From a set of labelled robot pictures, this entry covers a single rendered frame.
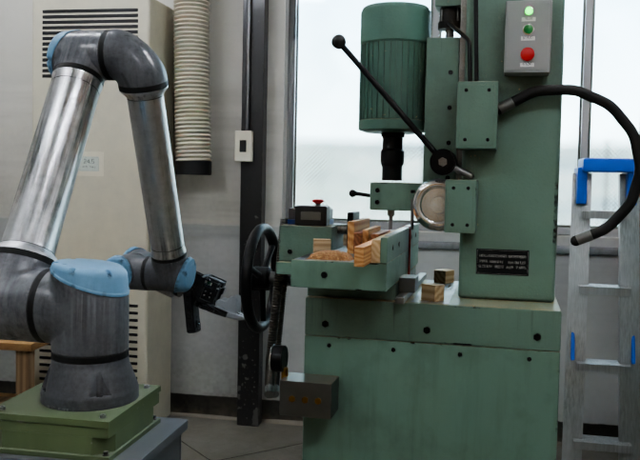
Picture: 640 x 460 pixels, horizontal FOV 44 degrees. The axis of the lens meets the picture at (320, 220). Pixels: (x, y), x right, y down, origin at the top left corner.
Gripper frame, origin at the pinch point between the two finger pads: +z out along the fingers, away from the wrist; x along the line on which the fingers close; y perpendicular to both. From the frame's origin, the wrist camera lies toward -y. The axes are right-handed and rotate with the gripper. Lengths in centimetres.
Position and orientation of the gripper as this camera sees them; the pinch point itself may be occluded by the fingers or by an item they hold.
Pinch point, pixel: (241, 319)
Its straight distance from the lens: 219.2
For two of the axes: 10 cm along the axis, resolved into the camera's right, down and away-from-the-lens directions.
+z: 9.1, 3.7, -2.0
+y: 3.5, -9.3, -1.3
